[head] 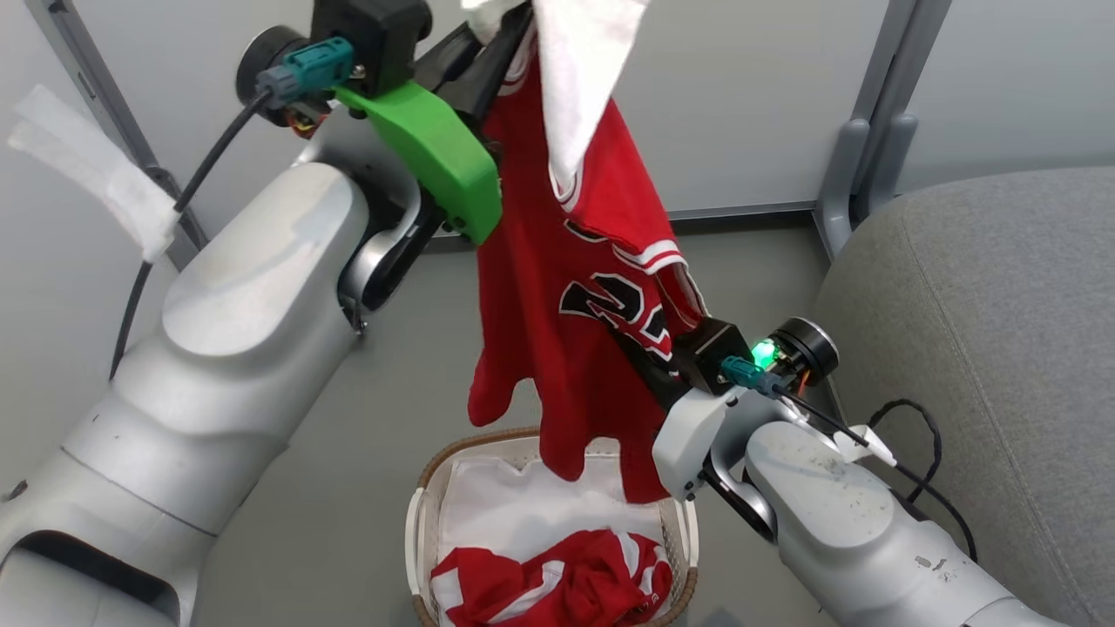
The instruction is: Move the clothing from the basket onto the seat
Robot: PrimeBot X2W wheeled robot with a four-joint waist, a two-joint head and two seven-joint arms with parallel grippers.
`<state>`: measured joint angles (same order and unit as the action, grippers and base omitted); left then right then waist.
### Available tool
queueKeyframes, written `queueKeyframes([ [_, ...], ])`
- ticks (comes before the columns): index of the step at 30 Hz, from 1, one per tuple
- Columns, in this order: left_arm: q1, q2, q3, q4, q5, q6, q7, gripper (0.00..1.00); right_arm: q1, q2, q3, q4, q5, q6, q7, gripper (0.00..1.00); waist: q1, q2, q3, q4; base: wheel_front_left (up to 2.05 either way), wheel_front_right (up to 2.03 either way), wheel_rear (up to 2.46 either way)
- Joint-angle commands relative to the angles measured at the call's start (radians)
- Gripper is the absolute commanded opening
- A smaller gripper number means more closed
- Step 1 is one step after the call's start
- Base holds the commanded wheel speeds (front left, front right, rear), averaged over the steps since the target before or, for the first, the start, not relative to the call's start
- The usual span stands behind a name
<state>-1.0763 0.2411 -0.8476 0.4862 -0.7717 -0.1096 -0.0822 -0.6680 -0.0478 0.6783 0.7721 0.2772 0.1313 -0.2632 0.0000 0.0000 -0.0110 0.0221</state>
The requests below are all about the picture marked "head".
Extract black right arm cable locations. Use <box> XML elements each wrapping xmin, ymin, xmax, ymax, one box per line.
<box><xmin>720</xmin><ymin>355</ymin><xmax>979</xmax><ymax>564</ymax></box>

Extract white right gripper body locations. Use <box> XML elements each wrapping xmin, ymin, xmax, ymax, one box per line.
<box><xmin>651</xmin><ymin>386</ymin><xmax>752</xmax><ymax>503</ymax></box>

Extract grey wall base rail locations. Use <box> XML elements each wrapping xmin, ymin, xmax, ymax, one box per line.
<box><xmin>666</xmin><ymin>201</ymin><xmax>821</xmax><ymax>224</ymax></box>

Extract grey metal partition post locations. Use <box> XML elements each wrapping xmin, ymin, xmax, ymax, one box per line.
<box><xmin>812</xmin><ymin>0</ymin><xmax>956</xmax><ymax>262</ymax></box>

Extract white fabric cable strap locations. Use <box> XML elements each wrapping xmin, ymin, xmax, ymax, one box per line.
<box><xmin>7</xmin><ymin>83</ymin><xmax>180</xmax><ymax>264</ymax></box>

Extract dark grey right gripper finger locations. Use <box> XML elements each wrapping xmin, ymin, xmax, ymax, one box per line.
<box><xmin>629</xmin><ymin>341</ymin><xmax>695</xmax><ymax>412</ymax></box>

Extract slanted grey metal post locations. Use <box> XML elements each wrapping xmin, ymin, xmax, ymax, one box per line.
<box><xmin>24</xmin><ymin>0</ymin><xmax>211</xmax><ymax>273</ymax></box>

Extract woven laundry basket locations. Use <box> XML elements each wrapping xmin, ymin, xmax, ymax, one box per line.
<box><xmin>404</xmin><ymin>426</ymin><xmax>701</xmax><ymax>627</ymax></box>

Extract small white cable tag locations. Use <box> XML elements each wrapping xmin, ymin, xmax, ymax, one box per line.
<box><xmin>832</xmin><ymin>423</ymin><xmax>899</xmax><ymax>469</ymax></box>

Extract white garment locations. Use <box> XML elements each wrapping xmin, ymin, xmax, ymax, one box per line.
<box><xmin>460</xmin><ymin>0</ymin><xmax>651</xmax><ymax>199</ymax></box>

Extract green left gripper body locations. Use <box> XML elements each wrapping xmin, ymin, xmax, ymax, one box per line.
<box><xmin>235</xmin><ymin>24</ymin><xmax>503</xmax><ymax>247</ymax></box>

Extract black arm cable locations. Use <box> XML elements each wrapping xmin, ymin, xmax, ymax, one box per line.
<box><xmin>108</xmin><ymin>35</ymin><xmax>356</xmax><ymax>381</ymax></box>
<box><xmin>720</xmin><ymin>355</ymin><xmax>979</xmax><ymax>564</ymax></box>

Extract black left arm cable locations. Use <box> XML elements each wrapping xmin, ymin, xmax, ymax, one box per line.
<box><xmin>108</xmin><ymin>35</ymin><xmax>356</xmax><ymax>381</ymax></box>

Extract grey fabric sofa seat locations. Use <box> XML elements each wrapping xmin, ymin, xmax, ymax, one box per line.
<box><xmin>810</xmin><ymin>165</ymin><xmax>1115</xmax><ymax>627</ymax></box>

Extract red white clothes in basket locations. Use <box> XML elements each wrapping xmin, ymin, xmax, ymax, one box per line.
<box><xmin>432</xmin><ymin>453</ymin><xmax>668</xmax><ymax>627</ymax></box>

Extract crumpled red white jersey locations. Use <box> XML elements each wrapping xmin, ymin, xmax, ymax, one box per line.
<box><xmin>429</xmin><ymin>528</ymin><xmax>674</xmax><ymax>627</ymax></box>

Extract red basketball jersey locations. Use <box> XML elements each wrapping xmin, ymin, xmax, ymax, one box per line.
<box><xmin>467</xmin><ymin>17</ymin><xmax>712</xmax><ymax>506</ymax></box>

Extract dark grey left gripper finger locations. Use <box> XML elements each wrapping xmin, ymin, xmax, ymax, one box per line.
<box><xmin>451</xmin><ymin>3</ymin><xmax>536</xmax><ymax>120</ymax></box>
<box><xmin>415</xmin><ymin>23</ymin><xmax>490</xmax><ymax>90</ymax></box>

